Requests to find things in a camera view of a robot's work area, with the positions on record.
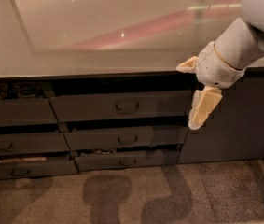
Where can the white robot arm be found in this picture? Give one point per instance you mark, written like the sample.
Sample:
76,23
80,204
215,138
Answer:
224,61

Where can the grey cabinet door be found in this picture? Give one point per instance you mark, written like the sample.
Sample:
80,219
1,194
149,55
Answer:
235,131

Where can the grey drawer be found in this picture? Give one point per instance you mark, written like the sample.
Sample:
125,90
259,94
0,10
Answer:
32,143
130,159
112,138
19,112
37,169
132,105

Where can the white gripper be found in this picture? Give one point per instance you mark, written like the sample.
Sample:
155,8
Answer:
215,67

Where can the dark items in left drawer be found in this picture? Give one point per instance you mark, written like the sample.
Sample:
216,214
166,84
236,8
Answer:
20,90

